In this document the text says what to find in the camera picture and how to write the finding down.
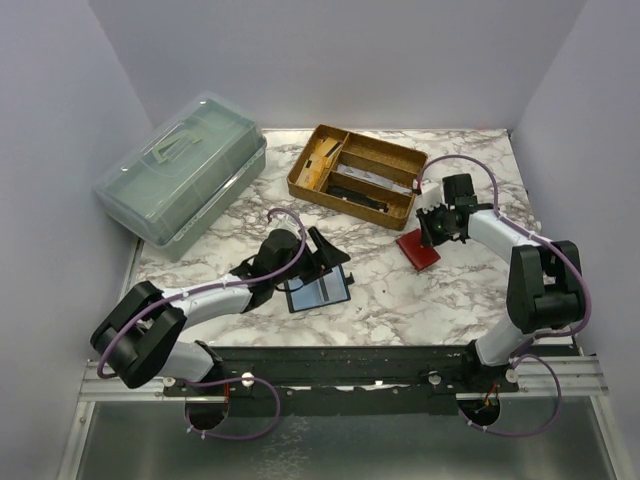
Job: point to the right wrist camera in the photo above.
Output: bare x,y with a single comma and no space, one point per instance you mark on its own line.
428,195

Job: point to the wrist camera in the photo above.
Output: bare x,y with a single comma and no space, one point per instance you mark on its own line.
428,195
286,222

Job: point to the woven wicker organizer tray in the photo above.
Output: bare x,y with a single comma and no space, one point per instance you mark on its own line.
398,163

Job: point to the gold cards in tray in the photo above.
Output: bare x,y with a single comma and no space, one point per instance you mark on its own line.
321,156

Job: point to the red leather card holder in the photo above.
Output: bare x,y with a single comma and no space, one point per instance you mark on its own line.
421,257

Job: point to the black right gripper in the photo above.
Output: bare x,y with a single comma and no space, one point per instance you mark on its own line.
427,227

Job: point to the aluminium extrusion rail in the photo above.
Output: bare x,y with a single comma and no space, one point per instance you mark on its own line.
95,389

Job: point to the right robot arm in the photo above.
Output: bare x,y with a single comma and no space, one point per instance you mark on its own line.
544,293

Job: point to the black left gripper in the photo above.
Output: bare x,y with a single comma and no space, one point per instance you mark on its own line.
314,261

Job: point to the black mounting base rail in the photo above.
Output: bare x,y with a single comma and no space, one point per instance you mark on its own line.
349,381

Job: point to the black leather card holder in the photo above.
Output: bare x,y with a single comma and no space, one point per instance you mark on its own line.
330,289

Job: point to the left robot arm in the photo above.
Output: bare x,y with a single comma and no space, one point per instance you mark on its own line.
139,339

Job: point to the black cards in tray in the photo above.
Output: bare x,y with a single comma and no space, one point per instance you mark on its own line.
356,197

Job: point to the green plastic storage box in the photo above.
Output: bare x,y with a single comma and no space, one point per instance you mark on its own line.
169,191

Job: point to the white cards in tray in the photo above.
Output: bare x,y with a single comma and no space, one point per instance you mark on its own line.
372,178

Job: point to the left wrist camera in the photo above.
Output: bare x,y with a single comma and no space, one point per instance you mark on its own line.
286,222

